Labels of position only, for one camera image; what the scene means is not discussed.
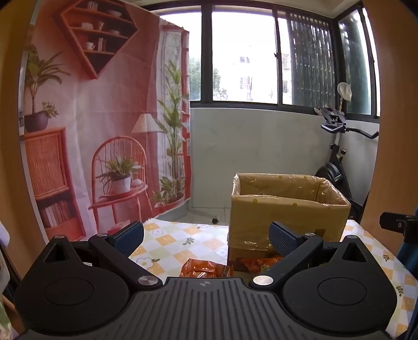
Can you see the printed wall backdrop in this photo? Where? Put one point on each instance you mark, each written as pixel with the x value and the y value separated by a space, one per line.
pixel 98 114

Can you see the floral checked tablecloth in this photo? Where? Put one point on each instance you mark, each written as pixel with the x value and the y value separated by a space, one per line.
pixel 169 242

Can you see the black framed window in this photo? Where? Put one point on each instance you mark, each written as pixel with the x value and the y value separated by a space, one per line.
pixel 248 55

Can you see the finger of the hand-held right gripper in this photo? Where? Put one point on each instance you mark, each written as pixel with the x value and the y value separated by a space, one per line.
pixel 396 222

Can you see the orange snack packet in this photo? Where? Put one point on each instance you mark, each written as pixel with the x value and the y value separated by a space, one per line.
pixel 258 264
pixel 205 268

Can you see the taped cardboard box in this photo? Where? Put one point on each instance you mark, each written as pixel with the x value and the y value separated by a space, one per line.
pixel 287 212

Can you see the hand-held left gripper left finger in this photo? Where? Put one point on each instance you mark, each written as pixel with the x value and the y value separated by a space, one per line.
pixel 130 237

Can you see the wooden panel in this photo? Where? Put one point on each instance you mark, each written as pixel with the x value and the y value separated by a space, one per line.
pixel 392 163
pixel 11 130

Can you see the black exercise bike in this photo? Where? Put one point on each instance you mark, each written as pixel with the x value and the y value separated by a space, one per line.
pixel 334 170

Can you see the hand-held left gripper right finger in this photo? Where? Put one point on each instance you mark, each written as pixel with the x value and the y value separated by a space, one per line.
pixel 281 238

